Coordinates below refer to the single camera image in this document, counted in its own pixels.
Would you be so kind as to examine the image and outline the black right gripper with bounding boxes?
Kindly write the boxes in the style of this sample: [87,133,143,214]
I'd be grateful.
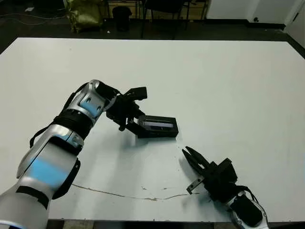
[182,146,240,202]

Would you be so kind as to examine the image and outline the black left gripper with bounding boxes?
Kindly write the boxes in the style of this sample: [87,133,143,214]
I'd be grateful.
[106,94,146,138]

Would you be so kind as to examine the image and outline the black box lid with print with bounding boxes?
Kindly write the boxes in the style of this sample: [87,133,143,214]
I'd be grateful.
[137,115,179,138]

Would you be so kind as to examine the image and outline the black waste bin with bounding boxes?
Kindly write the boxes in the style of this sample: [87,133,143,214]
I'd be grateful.
[112,6,132,31]

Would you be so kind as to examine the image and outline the yellow-green bag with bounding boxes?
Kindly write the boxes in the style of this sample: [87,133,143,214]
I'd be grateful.
[65,0,104,33]

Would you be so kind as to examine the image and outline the black chair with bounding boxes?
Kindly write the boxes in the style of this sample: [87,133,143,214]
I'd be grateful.
[141,0,190,40]

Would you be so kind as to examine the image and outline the white door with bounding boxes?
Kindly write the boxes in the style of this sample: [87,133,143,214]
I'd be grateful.
[285,0,305,45]

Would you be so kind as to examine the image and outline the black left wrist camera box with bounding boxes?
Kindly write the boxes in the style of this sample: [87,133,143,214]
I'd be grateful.
[125,87,148,101]

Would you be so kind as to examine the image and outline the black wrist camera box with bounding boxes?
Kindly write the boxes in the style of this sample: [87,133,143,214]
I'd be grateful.
[125,87,148,101]
[218,157,238,182]

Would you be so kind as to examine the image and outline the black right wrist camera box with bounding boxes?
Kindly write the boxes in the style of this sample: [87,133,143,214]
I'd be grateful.
[218,157,238,182]

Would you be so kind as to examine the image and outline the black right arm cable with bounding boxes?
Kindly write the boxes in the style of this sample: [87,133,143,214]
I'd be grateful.
[235,185,266,217]

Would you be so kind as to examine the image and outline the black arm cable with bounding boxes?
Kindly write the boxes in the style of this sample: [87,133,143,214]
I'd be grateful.
[29,123,57,148]
[235,185,266,217]

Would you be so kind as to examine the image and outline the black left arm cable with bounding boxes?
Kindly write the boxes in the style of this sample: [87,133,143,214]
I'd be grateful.
[29,123,57,148]

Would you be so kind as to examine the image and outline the white floor cable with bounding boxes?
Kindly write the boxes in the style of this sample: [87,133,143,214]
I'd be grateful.
[0,9,68,26]

